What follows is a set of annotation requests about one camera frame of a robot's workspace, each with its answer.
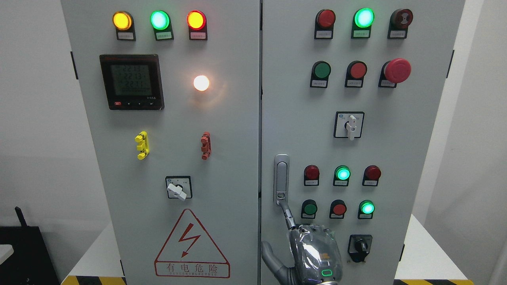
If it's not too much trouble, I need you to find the green indicator lamp left door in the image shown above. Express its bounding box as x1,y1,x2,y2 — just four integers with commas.
150,10,173,40

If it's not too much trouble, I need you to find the white glowing indicator lamp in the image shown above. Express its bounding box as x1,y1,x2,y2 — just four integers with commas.
193,75,210,91

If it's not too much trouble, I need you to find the red lamp top right door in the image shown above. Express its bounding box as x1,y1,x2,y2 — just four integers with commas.
314,9,336,40

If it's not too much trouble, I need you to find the grey cabinet door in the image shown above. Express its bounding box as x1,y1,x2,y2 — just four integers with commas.
261,0,464,285
61,0,260,285

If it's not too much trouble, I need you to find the red-orange indicator lamp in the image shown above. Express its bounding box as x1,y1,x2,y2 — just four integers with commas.
187,10,208,40

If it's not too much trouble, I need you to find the green push button lower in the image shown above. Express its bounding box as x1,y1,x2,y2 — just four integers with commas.
301,199,318,219

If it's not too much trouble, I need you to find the red push button upper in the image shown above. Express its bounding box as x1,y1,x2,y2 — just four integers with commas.
345,60,367,88

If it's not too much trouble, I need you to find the red lamp middle left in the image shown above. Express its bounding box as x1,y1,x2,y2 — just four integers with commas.
303,165,320,186

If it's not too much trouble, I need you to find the white lever selector switch upper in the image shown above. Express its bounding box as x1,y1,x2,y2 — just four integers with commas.
333,111,365,141

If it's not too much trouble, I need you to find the white lever selector switch left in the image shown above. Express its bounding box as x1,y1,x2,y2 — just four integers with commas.
165,176,193,201

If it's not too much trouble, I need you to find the red terminal connector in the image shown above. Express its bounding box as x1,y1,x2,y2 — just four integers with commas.
200,131,212,161

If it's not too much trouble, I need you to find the green push button upper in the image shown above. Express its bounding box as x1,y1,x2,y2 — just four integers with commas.
310,60,331,88

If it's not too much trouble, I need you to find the dark red buzzer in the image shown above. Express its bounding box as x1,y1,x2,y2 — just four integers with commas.
387,9,414,38

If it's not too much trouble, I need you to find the red emergency stop mushroom button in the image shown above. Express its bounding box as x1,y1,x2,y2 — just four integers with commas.
378,58,412,88

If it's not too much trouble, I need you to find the black rotary knob switch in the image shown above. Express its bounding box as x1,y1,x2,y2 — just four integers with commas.
347,234,373,263

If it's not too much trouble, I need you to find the black digital power meter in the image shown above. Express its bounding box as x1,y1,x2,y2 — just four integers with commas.
99,54,164,110

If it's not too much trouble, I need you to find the yellow indicator lamp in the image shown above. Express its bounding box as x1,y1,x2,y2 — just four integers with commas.
112,11,136,40

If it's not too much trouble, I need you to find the silver door handle lock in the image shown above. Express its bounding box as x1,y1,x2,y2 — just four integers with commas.
273,154,290,205

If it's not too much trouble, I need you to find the black box with antenna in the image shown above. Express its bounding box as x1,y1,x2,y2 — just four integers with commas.
0,206,60,285

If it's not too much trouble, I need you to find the green lamp lower right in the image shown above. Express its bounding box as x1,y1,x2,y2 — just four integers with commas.
357,200,375,219

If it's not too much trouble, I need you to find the green lamp middle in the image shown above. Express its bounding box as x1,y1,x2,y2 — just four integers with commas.
333,165,350,186

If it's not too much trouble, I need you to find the white lever selector switch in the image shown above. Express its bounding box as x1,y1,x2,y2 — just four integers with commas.
333,111,365,141
165,176,193,201

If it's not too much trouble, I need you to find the green lamp top right door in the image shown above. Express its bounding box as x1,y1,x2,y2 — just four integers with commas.
351,7,375,38

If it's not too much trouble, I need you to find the dark red lamp middle right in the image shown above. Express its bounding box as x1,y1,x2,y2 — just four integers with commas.
362,165,382,186

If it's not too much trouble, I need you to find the yellow terminal connector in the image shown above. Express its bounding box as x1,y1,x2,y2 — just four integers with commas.
135,131,150,160

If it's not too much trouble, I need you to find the red electric hazard warning sticker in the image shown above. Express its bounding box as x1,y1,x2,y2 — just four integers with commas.
154,209,231,278

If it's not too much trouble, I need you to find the white cabinet base platform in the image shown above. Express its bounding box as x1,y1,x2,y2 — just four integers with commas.
62,216,473,285

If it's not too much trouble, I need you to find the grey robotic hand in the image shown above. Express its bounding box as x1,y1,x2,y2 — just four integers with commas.
261,201,343,285

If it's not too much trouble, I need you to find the green push button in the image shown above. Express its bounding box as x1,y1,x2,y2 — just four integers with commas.
301,199,318,219
310,60,331,88

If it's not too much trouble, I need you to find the green lamp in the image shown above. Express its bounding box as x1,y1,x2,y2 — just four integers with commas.
357,200,375,219
333,165,350,186

